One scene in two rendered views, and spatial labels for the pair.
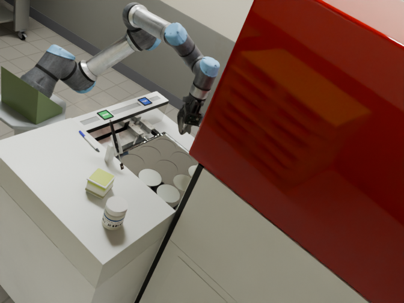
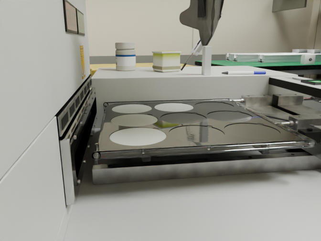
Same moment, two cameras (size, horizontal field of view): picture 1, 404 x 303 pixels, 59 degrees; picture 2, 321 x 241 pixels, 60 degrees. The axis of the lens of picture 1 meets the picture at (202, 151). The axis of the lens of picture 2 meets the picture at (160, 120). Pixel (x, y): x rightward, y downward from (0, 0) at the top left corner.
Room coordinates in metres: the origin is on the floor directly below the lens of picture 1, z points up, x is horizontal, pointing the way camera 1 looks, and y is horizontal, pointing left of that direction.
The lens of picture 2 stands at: (1.69, -0.24, 1.06)
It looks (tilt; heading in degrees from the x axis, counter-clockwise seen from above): 16 degrees down; 149
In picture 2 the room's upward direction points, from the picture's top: straight up
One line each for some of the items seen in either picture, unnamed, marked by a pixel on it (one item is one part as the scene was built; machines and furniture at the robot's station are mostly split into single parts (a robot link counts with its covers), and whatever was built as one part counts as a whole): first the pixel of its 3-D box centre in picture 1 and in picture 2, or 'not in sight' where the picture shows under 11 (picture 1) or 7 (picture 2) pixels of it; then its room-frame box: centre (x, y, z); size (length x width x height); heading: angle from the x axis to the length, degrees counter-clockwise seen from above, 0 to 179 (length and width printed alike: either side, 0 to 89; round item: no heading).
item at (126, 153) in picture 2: (190, 154); (210, 148); (1.37, 0.05, 0.90); 0.37 x 0.01 x 0.01; 67
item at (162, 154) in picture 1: (166, 168); (183, 118); (1.21, 0.11, 0.90); 0.34 x 0.34 x 0.01; 67
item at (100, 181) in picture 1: (100, 183); (166, 60); (0.87, 0.28, 1.00); 0.07 x 0.07 x 0.07; 87
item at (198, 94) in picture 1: (200, 91); not in sight; (1.27, 0.11, 1.29); 0.08 x 0.08 x 0.05
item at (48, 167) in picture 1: (81, 191); (185, 91); (0.89, 0.35, 0.89); 0.62 x 0.35 x 0.14; 67
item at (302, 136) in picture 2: (138, 144); (259, 116); (1.28, 0.28, 0.90); 0.38 x 0.01 x 0.01; 157
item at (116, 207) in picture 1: (114, 213); (125, 56); (0.76, 0.18, 1.01); 0.07 x 0.07 x 0.10
